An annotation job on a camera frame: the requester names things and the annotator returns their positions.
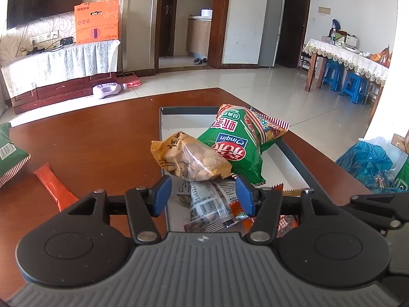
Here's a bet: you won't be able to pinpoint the wooden dining table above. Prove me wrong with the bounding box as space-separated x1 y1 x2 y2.
302 49 384 119

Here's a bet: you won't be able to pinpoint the black television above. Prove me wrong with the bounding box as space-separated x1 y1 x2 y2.
6 0 85 30

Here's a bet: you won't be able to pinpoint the silver fridge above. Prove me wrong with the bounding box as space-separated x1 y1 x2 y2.
258 0 286 69

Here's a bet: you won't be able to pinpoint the white wall socket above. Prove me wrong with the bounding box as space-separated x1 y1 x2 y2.
30 30 60 45

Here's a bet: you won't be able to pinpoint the cardboard box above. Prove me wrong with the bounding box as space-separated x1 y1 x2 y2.
391 129 409 154

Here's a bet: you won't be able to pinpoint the dark green barcode snack bag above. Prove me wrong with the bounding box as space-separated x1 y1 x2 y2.
0 123 32 189

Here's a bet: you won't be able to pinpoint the blue plastic bag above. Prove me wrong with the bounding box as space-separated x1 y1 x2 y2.
335 140 404 194

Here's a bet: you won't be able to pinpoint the white purple bottle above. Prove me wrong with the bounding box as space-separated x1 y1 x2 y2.
92 82 129 99

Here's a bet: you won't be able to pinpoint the white grey snack packet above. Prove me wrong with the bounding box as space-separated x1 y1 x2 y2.
177 179 244 234

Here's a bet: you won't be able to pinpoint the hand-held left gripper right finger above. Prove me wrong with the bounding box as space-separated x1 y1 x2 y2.
235 176 343 243

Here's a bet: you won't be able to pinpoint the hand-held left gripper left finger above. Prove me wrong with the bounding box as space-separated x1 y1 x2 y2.
67 175 173 244

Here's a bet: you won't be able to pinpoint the wooden kitchen cabinet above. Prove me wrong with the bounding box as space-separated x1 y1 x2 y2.
186 16 212 57

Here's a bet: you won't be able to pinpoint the orange gift box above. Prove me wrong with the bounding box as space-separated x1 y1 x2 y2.
74 0 121 45

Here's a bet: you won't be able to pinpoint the red-orange long bar packet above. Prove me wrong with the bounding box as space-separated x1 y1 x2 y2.
33 163 80 212

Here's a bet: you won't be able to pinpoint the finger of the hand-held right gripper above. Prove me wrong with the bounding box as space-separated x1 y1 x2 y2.
339 192 409 231

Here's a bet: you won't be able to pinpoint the orange snack packet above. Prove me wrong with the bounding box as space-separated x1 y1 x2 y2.
228 182 300 238

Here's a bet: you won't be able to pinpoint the yellow peanut packet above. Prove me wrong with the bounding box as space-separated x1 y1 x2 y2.
150 131 233 182

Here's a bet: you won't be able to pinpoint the tan packet white label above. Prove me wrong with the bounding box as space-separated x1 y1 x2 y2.
281 188 309 198

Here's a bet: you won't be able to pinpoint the dining table with lace cloth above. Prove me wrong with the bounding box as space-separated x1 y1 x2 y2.
302 38 391 87

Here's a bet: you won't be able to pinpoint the brown wooden door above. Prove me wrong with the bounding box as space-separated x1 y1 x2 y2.
158 0 180 58

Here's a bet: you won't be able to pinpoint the dark door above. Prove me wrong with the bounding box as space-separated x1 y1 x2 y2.
277 0 312 70

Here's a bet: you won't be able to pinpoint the green packet white print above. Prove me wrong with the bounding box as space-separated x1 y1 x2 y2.
394 159 409 193

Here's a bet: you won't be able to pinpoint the grey box white interior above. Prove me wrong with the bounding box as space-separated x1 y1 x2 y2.
158 106 316 235

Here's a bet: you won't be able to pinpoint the wooden television cabinet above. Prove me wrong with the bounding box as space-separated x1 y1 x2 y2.
9 70 118 115

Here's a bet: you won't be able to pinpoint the green shrimp cracker bag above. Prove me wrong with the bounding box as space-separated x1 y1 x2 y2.
197 104 291 186

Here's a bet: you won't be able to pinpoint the orange snack bags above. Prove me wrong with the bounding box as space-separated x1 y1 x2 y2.
370 45 393 68

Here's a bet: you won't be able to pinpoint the blue plastic stool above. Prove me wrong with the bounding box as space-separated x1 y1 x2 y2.
322 61 344 92
339 72 368 105

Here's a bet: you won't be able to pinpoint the red flat floor object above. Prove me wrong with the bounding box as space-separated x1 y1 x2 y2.
116 72 142 88

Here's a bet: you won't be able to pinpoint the white lace cabinet cloth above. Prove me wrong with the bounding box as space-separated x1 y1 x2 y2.
0 39 121 98

